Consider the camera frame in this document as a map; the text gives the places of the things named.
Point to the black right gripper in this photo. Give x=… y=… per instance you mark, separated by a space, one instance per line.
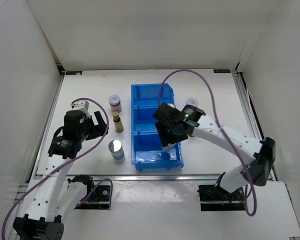
x=165 y=138

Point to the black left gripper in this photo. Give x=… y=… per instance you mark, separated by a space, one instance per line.
x=102 y=126

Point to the blue-label silver-lid shaker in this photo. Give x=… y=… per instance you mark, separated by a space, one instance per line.
x=116 y=149
x=168 y=148

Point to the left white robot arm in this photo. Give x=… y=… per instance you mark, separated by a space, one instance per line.
x=56 y=195

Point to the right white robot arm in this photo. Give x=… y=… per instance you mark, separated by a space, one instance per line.
x=257 y=156

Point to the left yellow-label brown bottle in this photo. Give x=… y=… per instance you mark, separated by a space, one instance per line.
x=118 y=125

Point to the left white-lid sauce jar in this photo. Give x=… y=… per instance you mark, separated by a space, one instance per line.
x=115 y=103

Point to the white-lid sauce jar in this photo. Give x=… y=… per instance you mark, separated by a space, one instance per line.
x=192 y=102
x=115 y=103

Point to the blue three-compartment plastic bin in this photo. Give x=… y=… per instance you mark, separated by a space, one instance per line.
x=146 y=148

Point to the right white-lid sauce jar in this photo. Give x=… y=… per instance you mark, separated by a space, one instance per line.
x=192 y=102

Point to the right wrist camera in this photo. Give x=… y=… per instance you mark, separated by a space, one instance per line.
x=166 y=114

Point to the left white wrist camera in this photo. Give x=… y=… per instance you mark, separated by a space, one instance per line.
x=81 y=105

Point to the front aluminium rail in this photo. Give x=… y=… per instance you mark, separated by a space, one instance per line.
x=174 y=177

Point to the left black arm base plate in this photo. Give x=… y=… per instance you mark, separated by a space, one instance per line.
x=100 y=198

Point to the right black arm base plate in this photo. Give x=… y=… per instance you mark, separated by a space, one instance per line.
x=213 y=199

